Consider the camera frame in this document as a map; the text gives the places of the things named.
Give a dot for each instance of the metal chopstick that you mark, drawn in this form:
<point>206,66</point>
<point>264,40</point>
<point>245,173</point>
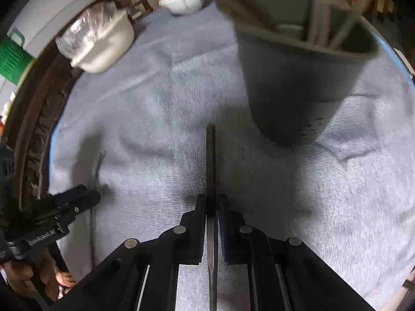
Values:
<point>348,19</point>
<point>316,6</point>

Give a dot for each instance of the person's left hand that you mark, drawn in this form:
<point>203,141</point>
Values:
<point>19,275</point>

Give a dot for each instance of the stack of green basins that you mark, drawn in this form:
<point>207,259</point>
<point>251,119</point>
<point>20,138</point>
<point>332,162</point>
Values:
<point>13,58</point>

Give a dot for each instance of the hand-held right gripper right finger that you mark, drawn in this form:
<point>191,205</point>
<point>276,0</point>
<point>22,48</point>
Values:
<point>227,233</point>

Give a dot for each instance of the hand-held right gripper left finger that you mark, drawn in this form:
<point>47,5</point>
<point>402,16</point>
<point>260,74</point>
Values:
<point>201,230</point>

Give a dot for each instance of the carved dark wooden bench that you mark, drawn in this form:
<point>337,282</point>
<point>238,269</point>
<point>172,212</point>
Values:
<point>42,120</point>

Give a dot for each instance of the clear plastic bag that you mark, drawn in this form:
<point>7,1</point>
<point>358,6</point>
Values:
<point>81,32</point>

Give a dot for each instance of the grey tablecloth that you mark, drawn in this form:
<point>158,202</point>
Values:
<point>155,120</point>

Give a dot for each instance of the white ceramic pot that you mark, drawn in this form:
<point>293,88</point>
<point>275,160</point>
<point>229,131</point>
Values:
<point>107,48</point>

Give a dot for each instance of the blue tablecloth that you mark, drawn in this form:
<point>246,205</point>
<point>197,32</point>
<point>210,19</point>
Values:
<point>402,68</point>

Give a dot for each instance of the plain white bowl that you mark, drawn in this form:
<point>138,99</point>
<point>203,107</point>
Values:
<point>188,4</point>

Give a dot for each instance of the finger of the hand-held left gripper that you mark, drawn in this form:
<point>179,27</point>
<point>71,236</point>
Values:
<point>86,201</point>
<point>69,192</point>

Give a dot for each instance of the grey utensil holder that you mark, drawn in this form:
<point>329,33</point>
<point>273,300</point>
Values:
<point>291,81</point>

